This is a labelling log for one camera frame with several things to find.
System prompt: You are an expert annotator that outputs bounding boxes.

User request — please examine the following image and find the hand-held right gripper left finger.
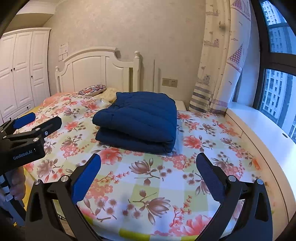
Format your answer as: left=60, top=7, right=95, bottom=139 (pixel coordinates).
left=24, top=153, right=102, bottom=241

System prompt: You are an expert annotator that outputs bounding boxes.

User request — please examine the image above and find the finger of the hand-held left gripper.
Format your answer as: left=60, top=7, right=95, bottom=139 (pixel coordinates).
left=0, top=116, right=62, bottom=145
left=0, top=112, right=36, bottom=138

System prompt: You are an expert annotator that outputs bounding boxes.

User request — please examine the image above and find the white bed headboard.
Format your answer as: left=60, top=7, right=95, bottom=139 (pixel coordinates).
left=55, top=47, right=141, bottom=95

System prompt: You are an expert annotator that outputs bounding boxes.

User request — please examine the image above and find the white nightstand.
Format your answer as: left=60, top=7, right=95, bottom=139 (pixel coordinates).
left=173, top=100, right=187, bottom=111

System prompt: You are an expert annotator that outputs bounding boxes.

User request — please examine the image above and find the dark framed window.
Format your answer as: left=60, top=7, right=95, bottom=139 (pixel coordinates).
left=251, top=0, right=296, bottom=142

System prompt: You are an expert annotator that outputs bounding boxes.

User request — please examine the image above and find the patterned round pillow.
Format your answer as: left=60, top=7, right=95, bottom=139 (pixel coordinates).
left=77, top=85, right=107, bottom=96

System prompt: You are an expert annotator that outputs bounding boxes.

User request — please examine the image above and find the blue puffer jacket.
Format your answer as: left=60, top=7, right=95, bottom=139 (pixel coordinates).
left=92, top=91, right=178, bottom=154

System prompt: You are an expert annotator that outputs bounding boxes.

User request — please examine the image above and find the cream pillow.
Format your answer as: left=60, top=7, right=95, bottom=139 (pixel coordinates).
left=100, top=88, right=118, bottom=102

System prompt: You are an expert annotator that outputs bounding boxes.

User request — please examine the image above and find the white wardrobe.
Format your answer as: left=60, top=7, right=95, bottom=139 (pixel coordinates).
left=0, top=27, right=52, bottom=123

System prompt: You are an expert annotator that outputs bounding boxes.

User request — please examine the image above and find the wall socket panel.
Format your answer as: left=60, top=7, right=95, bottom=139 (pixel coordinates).
left=162, top=78, right=178, bottom=88

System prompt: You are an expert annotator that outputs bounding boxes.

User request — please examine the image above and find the person's left hand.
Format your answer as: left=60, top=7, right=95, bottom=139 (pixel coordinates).
left=10, top=166, right=26, bottom=201

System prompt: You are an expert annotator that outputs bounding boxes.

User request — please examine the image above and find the white windowsill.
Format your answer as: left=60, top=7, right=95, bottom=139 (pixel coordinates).
left=225, top=102, right=296, bottom=223

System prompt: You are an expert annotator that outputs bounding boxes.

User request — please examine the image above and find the sailboat print curtain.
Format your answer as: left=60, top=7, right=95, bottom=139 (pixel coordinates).
left=188, top=0, right=252, bottom=116

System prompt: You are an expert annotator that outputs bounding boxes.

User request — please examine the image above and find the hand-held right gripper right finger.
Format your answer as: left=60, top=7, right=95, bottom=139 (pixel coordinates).
left=195, top=152, right=273, bottom=241

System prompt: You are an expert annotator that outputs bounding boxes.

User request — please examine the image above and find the floral quilt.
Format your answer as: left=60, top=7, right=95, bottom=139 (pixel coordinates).
left=14, top=93, right=278, bottom=241

